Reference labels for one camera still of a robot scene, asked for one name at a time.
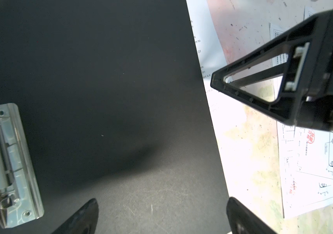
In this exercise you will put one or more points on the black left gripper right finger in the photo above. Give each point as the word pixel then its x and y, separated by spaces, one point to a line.
pixel 243 221

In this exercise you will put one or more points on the white text document sheet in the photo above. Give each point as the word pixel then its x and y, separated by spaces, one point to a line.
pixel 225 112

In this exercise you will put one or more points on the orange file folder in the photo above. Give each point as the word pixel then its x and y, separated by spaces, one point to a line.
pixel 113 106

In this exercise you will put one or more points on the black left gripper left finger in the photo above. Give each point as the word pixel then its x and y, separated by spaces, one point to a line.
pixel 83 221

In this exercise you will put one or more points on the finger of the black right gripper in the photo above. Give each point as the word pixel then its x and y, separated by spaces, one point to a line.
pixel 286 108

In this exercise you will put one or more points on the technical drawing sheet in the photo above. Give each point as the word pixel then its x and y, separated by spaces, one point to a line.
pixel 280 58
pixel 306 169

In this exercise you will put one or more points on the metal folder clip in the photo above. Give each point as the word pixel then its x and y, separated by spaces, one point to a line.
pixel 20 199

